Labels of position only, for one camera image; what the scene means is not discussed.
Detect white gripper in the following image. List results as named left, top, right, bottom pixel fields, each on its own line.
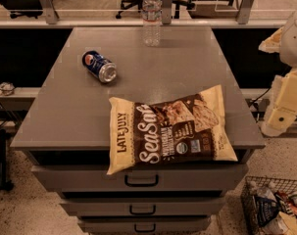
left=258, top=27, right=297, bottom=137

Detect blue pepsi can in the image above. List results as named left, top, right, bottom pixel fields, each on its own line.
left=82, top=50, right=117, bottom=83

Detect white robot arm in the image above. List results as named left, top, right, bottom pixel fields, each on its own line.
left=259, top=10, right=297, bottom=137

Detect Late July chips bag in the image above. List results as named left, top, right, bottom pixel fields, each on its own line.
left=107, top=85, right=237, bottom=175

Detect snack bags in basket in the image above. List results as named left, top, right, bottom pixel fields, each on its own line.
left=249, top=181, right=297, bottom=235

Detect clear plastic water bottle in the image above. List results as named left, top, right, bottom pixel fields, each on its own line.
left=141, top=0, right=162, bottom=46

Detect grey drawer cabinet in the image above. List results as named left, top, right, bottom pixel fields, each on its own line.
left=13, top=26, right=265, bottom=235

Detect black stand at left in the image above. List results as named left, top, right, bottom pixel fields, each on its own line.
left=0, top=129, right=14, bottom=191

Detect wire basket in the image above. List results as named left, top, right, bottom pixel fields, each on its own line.
left=241, top=176, right=297, bottom=235

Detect black top drawer handle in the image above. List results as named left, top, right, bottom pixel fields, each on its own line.
left=124, top=175, right=159, bottom=187

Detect black drawer handle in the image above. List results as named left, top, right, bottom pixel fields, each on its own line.
left=133, top=224, right=156, bottom=233
left=128, top=205, right=156, bottom=215
left=124, top=175, right=159, bottom=187

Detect black middle drawer handle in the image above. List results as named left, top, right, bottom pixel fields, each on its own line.
left=128, top=205, right=156, bottom=215

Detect black bottom drawer handle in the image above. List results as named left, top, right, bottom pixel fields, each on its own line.
left=133, top=224, right=156, bottom=233

